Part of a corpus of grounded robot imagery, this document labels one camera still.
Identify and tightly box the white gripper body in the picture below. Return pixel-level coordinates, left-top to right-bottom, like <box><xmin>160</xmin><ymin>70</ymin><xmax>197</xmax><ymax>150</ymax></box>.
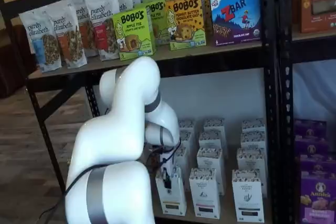
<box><xmin>160</xmin><ymin>153</ymin><xmax>177</xmax><ymax>179</ymax></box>

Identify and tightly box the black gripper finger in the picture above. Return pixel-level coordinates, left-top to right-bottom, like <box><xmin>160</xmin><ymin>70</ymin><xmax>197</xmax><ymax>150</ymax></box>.
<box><xmin>162</xmin><ymin>167</ymin><xmax>172</xmax><ymax>190</ymax></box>

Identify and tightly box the white box yellow strip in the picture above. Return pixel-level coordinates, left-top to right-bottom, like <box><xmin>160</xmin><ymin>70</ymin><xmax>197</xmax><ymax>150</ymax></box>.
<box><xmin>178</xmin><ymin>131</ymin><xmax>195</xmax><ymax>154</ymax></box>
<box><xmin>155</xmin><ymin>167</ymin><xmax>187</xmax><ymax>216</ymax></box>
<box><xmin>173</xmin><ymin>145</ymin><xmax>190</xmax><ymax>192</ymax></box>
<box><xmin>178</xmin><ymin>119</ymin><xmax>196</xmax><ymax>134</ymax></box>

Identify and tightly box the white box pink strip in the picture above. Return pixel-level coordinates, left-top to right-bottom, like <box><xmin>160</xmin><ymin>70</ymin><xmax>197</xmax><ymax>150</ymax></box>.
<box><xmin>203</xmin><ymin>118</ymin><xmax>226</xmax><ymax>134</ymax></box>
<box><xmin>198</xmin><ymin>131</ymin><xmax>226</xmax><ymax>151</ymax></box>
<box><xmin>188</xmin><ymin>168</ymin><xmax>222</xmax><ymax>219</ymax></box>
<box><xmin>196</xmin><ymin>146</ymin><xmax>227</xmax><ymax>196</ymax></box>

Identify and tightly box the white box dark strip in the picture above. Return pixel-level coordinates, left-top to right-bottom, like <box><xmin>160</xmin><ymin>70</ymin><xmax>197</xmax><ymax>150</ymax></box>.
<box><xmin>232</xmin><ymin>169</ymin><xmax>263</xmax><ymax>222</ymax></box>
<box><xmin>240</xmin><ymin>131</ymin><xmax>266</xmax><ymax>151</ymax></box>
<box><xmin>236</xmin><ymin>147</ymin><xmax>268</xmax><ymax>198</ymax></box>
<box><xmin>241</xmin><ymin>119</ymin><xmax>266</xmax><ymax>134</ymax></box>

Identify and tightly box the purple Annie's box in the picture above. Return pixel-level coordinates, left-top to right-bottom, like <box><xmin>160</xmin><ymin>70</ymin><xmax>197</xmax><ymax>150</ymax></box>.
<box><xmin>293</xmin><ymin>119</ymin><xmax>328</xmax><ymax>140</ymax></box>
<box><xmin>300</xmin><ymin>176</ymin><xmax>336</xmax><ymax>224</ymax></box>
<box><xmin>299</xmin><ymin>154</ymin><xmax>336</xmax><ymax>182</ymax></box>
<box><xmin>295</xmin><ymin>134</ymin><xmax>331</xmax><ymax>159</ymax></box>

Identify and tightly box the blue Zbar box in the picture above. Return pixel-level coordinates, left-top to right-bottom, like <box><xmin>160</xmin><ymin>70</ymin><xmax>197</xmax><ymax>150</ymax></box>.
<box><xmin>209</xmin><ymin>0</ymin><xmax>263</xmax><ymax>47</ymax></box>

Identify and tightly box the orange snack box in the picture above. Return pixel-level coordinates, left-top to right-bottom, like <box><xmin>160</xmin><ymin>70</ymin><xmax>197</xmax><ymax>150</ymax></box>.
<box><xmin>292</xmin><ymin>0</ymin><xmax>336</xmax><ymax>34</ymax></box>

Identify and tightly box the black metal shelving rack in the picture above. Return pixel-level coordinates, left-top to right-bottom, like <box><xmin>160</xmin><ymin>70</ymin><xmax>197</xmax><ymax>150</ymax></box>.
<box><xmin>0</xmin><ymin>0</ymin><xmax>280</xmax><ymax>224</ymax></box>
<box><xmin>277</xmin><ymin>0</ymin><xmax>336</xmax><ymax>224</ymax></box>

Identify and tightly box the granola bag red label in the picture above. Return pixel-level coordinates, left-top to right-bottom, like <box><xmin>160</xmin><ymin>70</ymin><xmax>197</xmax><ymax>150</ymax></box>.
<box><xmin>84</xmin><ymin>0</ymin><xmax>120</xmax><ymax>61</ymax></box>

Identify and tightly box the granola bag orange label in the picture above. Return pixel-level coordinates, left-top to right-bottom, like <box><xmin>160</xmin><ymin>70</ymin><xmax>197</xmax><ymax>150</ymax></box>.
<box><xmin>74</xmin><ymin>0</ymin><xmax>92</xmax><ymax>58</ymax></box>
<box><xmin>51</xmin><ymin>5</ymin><xmax>88</xmax><ymax>69</ymax></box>

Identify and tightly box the granola bag blue label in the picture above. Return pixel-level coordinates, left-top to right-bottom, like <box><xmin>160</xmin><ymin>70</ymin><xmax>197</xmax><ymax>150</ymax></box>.
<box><xmin>18</xmin><ymin>5</ymin><xmax>63</xmax><ymax>73</ymax></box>

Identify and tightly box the dark brown sofa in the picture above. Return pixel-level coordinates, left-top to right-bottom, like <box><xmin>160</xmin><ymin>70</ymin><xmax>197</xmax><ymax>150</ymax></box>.
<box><xmin>0</xmin><ymin>23</ymin><xmax>36</xmax><ymax>99</ymax></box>

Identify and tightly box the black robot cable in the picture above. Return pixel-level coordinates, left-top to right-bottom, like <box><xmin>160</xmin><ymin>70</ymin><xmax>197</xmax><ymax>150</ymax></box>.
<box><xmin>39</xmin><ymin>165</ymin><xmax>108</xmax><ymax>221</ymax></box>

